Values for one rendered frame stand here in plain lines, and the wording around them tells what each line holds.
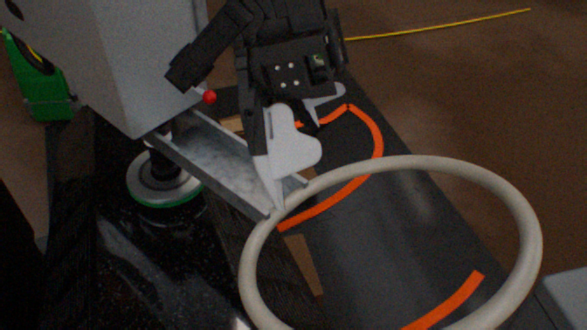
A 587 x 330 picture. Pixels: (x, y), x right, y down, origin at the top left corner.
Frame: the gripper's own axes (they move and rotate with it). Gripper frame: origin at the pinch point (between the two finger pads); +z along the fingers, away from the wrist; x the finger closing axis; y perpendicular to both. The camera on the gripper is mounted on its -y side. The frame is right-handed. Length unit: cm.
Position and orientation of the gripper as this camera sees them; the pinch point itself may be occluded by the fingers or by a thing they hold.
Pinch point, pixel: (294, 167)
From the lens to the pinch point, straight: 50.0
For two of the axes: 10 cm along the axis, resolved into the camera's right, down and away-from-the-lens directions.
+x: 2.5, -5.6, 7.9
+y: 9.3, -1.0, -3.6
